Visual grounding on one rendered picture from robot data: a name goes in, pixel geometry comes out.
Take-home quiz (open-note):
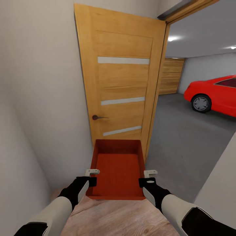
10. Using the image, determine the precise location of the storage box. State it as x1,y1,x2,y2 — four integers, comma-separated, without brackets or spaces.
86,139,146,200

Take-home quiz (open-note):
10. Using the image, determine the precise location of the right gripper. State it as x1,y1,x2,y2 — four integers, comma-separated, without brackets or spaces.
139,177,156,188

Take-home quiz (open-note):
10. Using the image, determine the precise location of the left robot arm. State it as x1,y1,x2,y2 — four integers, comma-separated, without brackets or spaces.
14,169,100,236

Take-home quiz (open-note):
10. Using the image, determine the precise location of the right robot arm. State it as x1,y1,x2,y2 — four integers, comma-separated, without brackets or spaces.
139,170,236,236

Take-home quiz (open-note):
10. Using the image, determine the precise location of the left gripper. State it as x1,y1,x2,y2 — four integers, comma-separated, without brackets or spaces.
88,177,97,187

